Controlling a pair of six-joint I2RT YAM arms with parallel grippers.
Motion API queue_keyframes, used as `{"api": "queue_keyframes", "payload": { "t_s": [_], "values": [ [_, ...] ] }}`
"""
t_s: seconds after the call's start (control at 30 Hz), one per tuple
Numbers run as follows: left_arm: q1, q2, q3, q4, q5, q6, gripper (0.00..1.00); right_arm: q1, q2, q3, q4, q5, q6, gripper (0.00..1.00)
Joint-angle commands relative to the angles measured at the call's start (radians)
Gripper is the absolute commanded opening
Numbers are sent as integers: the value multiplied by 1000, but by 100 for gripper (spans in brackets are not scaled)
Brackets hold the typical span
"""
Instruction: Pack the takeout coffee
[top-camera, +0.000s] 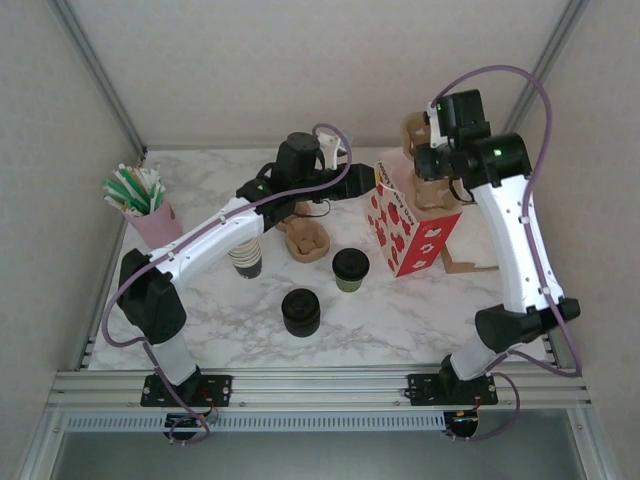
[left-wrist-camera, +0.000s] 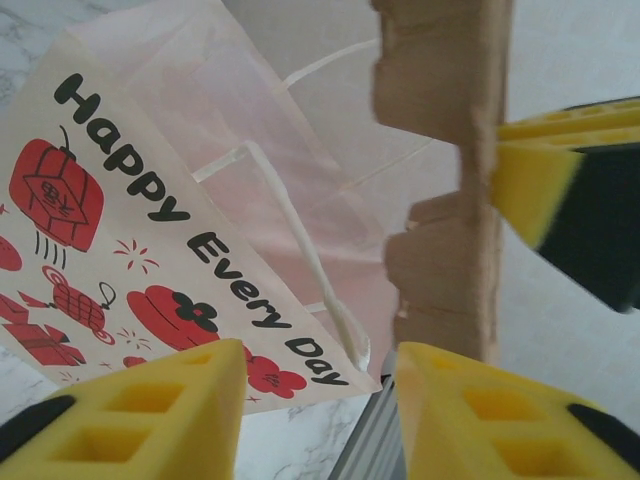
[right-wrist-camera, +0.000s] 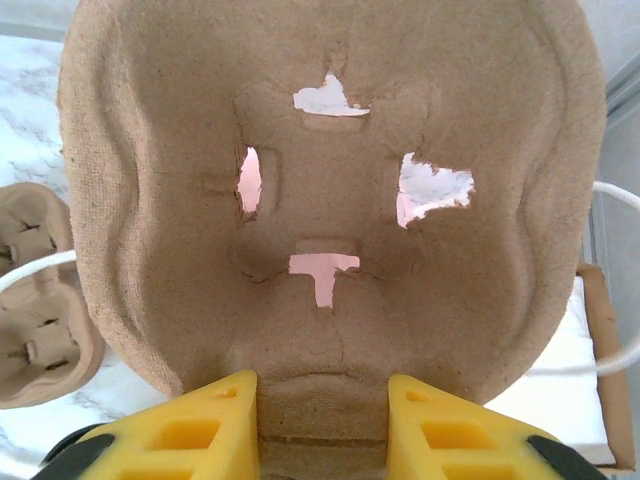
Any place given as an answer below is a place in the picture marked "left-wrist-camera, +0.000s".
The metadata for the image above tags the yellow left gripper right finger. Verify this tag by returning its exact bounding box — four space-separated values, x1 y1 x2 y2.
393 341 640 480

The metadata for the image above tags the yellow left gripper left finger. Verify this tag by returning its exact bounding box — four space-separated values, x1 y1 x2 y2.
0 338 248 480

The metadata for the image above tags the brown pulp cup carrier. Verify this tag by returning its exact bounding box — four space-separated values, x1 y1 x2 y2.
371 0 516 364

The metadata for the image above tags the red printed paper gift bag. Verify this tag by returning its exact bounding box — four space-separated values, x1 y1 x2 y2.
0 0 464 416

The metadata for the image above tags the aluminium table side rail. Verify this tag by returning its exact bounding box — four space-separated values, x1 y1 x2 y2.
343 349 409 480

